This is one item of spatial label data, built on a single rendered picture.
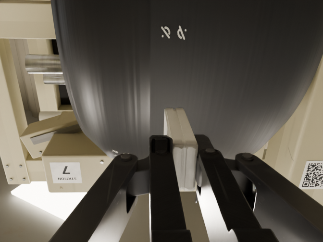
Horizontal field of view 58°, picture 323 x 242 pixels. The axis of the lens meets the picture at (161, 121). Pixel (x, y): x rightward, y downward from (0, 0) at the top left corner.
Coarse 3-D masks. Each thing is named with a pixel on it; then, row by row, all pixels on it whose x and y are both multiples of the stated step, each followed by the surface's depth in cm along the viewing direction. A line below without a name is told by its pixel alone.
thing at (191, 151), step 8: (176, 112) 21; (184, 112) 21; (184, 120) 20; (184, 128) 18; (184, 136) 17; (192, 136) 17; (184, 144) 16; (192, 144) 16; (184, 152) 16; (192, 152) 16; (184, 160) 16; (192, 160) 16; (184, 168) 16; (192, 168) 16; (184, 176) 16; (192, 176) 16; (184, 184) 17; (192, 184) 17
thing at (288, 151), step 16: (320, 64) 50; (320, 80) 52; (304, 96) 55; (320, 96) 53; (304, 112) 55; (320, 112) 55; (288, 128) 62; (304, 128) 56; (320, 128) 56; (272, 144) 70; (288, 144) 62; (304, 144) 58; (320, 144) 58; (272, 160) 70; (288, 160) 62; (304, 160) 60; (320, 160) 60; (288, 176) 62; (320, 192) 64
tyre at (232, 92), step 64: (64, 0) 27; (128, 0) 25; (192, 0) 26; (256, 0) 26; (320, 0) 27; (64, 64) 32; (128, 64) 28; (192, 64) 28; (256, 64) 29; (128, 128) 34; (192, 128) 34; (256, 128) 35
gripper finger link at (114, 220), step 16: (112, 160) 14; (128, 160) 14; (112, 176) 13; (128, 176) 13; (96, 192) 12; (112, 192) 12; (80, 208) 11; (96, 208) 11; (112, 208) 11; (128, 208) 14; (64, 224) 10; (80, 224) 10; (96, 224) 10; (112, 224) 12; (64, 240) 9; (80, 240) 9; (96, 240) 10; (112, 240) 12
